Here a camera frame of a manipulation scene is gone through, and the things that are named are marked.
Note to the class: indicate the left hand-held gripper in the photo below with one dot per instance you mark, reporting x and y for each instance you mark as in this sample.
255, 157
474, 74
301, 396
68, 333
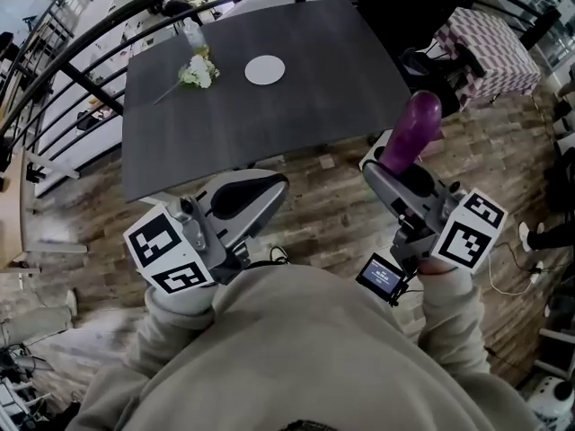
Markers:
233, 222

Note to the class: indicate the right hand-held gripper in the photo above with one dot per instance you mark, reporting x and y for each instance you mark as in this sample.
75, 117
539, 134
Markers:
422, 200

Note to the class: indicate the purple eggplant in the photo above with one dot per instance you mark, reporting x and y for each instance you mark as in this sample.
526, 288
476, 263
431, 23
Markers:
413, 128

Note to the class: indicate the person's left forearm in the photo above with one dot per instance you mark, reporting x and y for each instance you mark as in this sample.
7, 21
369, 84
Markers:
166, 330

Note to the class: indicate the person's right forearm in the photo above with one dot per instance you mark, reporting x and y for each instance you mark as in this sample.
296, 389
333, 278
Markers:
453, 317

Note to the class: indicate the dark grey table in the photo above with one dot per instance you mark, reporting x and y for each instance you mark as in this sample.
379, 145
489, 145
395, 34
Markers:
269, 124

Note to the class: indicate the small black screen device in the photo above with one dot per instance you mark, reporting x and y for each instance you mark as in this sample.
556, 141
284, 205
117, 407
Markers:
379, 278

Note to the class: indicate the black office chair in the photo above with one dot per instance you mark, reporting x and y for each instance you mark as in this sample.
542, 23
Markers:
404, 16

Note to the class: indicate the white round plate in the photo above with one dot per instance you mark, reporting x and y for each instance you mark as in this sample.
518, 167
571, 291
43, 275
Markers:
265, 70

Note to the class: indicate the person's beige hoodie torso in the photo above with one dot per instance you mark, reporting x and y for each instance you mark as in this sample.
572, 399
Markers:
292, 357

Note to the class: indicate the white flower bouquet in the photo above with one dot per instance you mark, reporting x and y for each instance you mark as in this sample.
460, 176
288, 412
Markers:
197, 72

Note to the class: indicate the purple checkered cloth box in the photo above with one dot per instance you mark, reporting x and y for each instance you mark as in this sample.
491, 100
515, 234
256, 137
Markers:
494, 47

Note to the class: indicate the clear plastic bottle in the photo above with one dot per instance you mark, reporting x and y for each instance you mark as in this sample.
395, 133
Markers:
194, 36

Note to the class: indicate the black metal railing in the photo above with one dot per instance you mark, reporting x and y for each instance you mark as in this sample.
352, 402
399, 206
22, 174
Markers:
81, 56

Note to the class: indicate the white round appliance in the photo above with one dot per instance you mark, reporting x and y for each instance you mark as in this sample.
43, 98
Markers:
554, 402

